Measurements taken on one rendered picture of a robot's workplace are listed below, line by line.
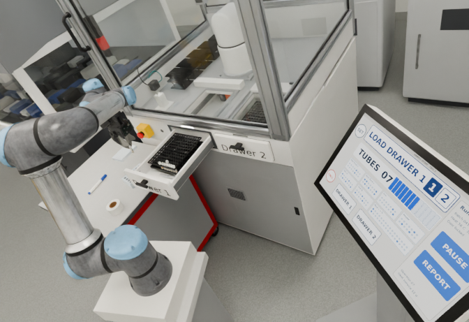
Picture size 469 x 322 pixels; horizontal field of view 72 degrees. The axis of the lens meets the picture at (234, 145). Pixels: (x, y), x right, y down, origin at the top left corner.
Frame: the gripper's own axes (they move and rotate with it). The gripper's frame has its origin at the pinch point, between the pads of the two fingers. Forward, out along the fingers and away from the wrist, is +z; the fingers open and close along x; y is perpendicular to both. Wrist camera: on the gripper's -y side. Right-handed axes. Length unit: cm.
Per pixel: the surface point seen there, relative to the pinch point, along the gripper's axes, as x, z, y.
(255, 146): 18, 8, 59
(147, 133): 19.8, 10.2, -9.7
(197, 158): 8.0, 11.1, 31.9
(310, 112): 42, 7, 76
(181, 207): 3.1, 49.3, 7.5
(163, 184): -12.7, 6.7, 29.4
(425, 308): -33, -1, 126
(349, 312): -4, 95, 99
